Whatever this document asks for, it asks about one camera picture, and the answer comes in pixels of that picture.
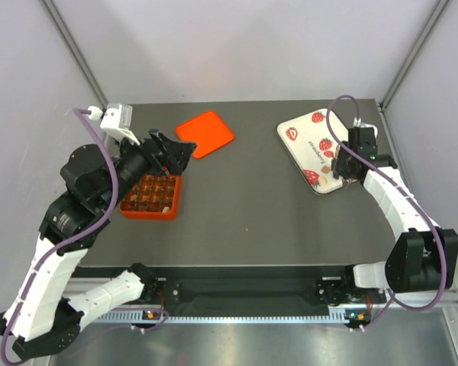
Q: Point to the orange box lid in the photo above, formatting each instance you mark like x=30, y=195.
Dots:
x=208, y=131

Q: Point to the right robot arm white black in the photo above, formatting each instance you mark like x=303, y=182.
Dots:
x=424, y=255

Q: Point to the orange chocolate box with grid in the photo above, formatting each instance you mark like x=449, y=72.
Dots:
x=150, y=195

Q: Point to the white strawberry tray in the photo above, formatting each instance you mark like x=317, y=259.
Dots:
x=312, y=146

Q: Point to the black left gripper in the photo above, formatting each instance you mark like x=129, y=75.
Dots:
x=175, y=155

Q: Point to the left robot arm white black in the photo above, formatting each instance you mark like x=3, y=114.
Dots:
x=42, y=321

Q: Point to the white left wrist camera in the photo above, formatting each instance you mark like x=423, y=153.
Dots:
x=116, y=121

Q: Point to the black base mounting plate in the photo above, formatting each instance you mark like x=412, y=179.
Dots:
x=255, y=297

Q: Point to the aluminium rail frame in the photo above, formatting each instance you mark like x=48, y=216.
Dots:
x=282, y=319

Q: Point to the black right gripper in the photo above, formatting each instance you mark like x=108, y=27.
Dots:
x=340, y=168

